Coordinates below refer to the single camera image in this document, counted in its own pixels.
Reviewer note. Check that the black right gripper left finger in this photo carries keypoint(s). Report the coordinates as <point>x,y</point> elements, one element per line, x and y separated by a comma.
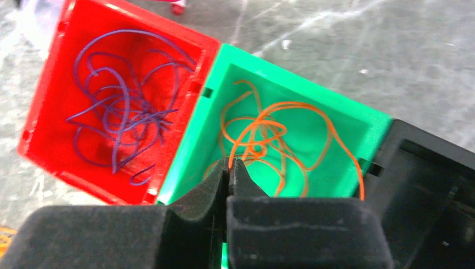
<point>187,233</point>

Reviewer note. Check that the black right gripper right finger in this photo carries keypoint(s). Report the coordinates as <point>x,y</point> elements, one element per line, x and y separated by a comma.
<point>266,232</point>

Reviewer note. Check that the red plastic bin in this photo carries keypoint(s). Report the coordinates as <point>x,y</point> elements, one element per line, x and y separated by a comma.
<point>114,99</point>

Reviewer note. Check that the pink framed whiteboard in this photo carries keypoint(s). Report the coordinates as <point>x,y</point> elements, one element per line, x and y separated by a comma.
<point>177,6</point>

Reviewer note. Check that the green plastic bin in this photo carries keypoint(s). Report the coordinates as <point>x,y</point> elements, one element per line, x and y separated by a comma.
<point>282,135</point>

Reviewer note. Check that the clear plastic cup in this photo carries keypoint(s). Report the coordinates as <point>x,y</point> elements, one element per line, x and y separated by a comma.
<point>38,20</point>

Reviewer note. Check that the black plastic bin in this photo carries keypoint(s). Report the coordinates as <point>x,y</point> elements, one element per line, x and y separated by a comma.
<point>422,188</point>

